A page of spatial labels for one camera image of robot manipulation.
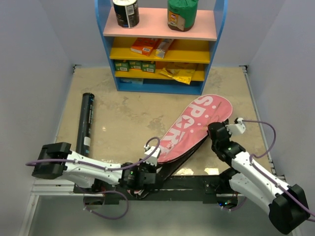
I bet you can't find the pink sport racket bag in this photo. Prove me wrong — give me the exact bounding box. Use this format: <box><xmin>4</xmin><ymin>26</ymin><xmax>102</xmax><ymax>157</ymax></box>
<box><xmin>127</xmin><ymin>94</ymin><xmax>234</xmax><ymax>199</ymax></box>

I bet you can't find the black shuttlecock tube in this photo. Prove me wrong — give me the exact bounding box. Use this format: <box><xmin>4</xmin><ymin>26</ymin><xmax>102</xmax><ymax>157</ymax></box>
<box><xmin>76</xmin><ymin>92</ymin><xmax>95</xmax><ymax>157</ymax></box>

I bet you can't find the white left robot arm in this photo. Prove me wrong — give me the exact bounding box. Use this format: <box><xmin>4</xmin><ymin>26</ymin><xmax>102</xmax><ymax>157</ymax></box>
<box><xmin>26</xmin><ymin>142</ymin><xmax>161</xmax><ymax>193</ymax></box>

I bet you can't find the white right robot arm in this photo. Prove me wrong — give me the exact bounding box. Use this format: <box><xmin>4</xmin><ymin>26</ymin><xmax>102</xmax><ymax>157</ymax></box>
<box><xmin>208</xmin><ymin>118</ymin><xmax>311</xmax><ymax>235</ymax></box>

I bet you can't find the teal tissue pack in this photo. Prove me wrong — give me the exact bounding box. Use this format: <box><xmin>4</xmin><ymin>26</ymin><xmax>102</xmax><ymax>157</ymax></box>
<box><xmin>120</xmin><ymin>78</ymin><xmax>144</xmax><ymax>85</ymax></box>

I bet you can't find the yellow snack bag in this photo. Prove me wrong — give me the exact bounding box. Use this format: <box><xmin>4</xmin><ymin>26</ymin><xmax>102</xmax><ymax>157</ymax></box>
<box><xmin>159</xmin><ymin>68</ymin><xmax>195</xmax><ymax>85</ymax></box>

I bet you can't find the green box right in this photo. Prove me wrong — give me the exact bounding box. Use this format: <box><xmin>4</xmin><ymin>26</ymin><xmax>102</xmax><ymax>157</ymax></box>
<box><xmin>141</xmin><ymin>61</ymin><xmax>156</xmax><ymax>73</ymax></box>

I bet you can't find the green box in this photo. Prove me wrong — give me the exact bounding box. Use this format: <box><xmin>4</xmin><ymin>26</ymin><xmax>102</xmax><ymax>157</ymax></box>
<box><xmin>128</xmin><ymin>60</ymin><xmax>142</xmax><ymax>70</ymax></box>
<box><xmin>141</xmin><ymin>61</ymin><xmax>156</xmax><ymax>73</ymax></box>
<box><xmin>114</xmin><ymin>59</ymin><xmax>130</xmax><ymax>72</ymax></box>

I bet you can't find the brown snack packet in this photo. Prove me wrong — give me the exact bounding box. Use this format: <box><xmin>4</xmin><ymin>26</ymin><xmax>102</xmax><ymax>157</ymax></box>
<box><xmin>155</xmin><ymin>39</ymin><xmax>174</xmax><ymax>59</ymax></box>

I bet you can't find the blue shelf unit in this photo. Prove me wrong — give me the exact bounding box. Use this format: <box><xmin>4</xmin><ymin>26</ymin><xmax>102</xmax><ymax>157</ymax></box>
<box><xmin>94</xmin><ymin>0</ymin><xmax>228</xmax><ymax>95</ymax></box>

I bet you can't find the green box middle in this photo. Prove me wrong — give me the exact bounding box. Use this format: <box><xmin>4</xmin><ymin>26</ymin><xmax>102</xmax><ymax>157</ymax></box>
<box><xmin>128</xmin><ymin>60</ymin><xmax>142</xmax><ymax>70</ymax></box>

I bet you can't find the orange box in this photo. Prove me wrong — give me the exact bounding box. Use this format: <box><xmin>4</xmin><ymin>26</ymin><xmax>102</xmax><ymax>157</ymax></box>
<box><xmin>130</xmin><ymin>37</ymin><xmax>159</xmax><ymax>56</ymax></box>

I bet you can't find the green box left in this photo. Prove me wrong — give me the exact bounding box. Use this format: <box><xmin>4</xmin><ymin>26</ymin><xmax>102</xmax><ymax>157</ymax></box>
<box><xmin>114</xmin><ymin>59</ymin><xmax>130</xmax><ymax>72</ymax></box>

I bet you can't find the green wrapped jar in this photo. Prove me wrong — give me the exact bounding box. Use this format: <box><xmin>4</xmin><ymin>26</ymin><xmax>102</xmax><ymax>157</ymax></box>
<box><xmin>167</xmin><ymin>0</ymin><xmax>198</xmax><ymax>31</ymax></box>

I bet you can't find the black white can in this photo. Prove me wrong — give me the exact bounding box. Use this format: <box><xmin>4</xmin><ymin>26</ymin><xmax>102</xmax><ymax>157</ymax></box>
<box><xmin>113</xmin><ymin>0</ymin><xmax>139</xmax><ymax>29</ymax></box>

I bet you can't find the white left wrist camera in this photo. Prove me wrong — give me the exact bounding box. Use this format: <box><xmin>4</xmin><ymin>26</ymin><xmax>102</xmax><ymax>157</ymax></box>
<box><xmin>143</xmin><ymin>146</ymin><xmax>161</xmax><ymax>166</ymax></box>

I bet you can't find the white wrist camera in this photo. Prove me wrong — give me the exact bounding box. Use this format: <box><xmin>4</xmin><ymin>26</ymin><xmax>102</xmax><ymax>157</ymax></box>
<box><xmin>143</xmin><ymin>146</ymin><xmax>161</xmax><ymax>166</ymax></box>
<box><xmin>225</xmin><ymin>118</ymin><xmax>246</xmax><ymax>136</ymax></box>

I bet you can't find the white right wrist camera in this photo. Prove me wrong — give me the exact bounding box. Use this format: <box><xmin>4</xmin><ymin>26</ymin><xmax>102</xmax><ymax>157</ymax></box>
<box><xmin>225</xmin><ymin>118</ymin><xmax>246</xmax><ymax>136</ymax></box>

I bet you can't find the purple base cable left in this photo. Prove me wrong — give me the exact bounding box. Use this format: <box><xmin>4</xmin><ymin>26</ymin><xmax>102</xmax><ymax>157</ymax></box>
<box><xmin>83</xmin><ymin>190</ymin><xmax>130</xmax><ymax>219</ymax></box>

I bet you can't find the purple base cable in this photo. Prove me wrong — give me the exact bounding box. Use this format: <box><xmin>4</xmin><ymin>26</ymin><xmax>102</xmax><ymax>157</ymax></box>
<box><xmin>83</xmin><ymin>190</ymin><xmax>130</xmax><ymax>219</ymax></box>
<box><xmin>220</xmin><ymin>196</ymin><xmax>248</xmax><ymax>211</ymax></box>

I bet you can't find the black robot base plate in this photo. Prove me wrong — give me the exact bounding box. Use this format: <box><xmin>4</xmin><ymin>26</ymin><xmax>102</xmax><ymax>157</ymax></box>
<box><xmin>83</xmin><ymin>175</ymin><xmax>243</xmax><ymax>209</ymax></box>

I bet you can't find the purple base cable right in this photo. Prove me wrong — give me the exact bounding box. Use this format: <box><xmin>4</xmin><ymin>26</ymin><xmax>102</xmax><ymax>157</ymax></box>
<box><xmin>220</xmin><ymin>196</ymin><xmax>248</xmax><ymax>211</ymax></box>

